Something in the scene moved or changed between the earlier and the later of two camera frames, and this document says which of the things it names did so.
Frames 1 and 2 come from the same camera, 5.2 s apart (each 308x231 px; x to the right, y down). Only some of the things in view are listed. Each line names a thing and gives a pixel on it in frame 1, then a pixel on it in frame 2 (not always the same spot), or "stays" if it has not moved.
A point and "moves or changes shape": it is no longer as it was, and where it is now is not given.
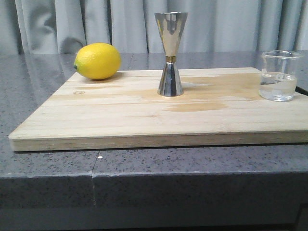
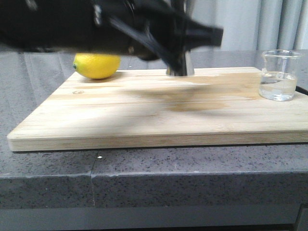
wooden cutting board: (218, 107) stays
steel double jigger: (171, 25) moves or changes shape
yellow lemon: (98, 61) stays
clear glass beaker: (278, 75) stays
